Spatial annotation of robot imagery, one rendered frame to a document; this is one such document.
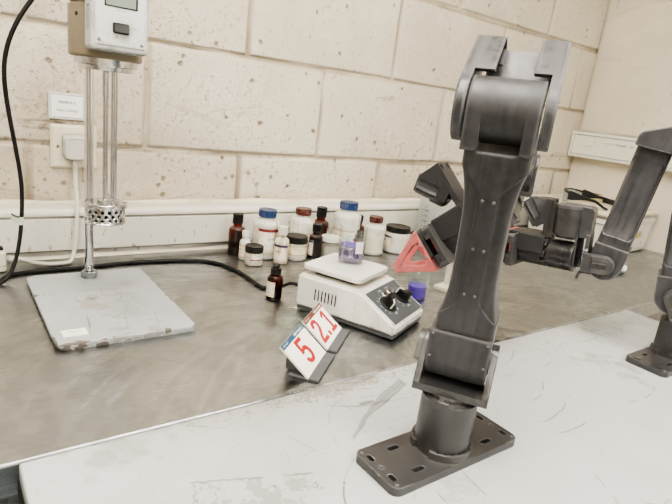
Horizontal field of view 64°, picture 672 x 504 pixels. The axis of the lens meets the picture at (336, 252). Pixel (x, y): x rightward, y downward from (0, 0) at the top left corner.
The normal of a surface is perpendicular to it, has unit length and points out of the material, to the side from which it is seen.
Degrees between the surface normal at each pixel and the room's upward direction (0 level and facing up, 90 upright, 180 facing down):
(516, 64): 62
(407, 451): 0
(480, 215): 97
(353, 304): 90
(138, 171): 90
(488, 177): 97
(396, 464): 0
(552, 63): 36
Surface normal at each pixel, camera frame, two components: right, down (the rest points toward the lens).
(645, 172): -0.53, 0.30
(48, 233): 0.58, 0.29
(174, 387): 0.12, -0.96
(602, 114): -0.80, 0.06
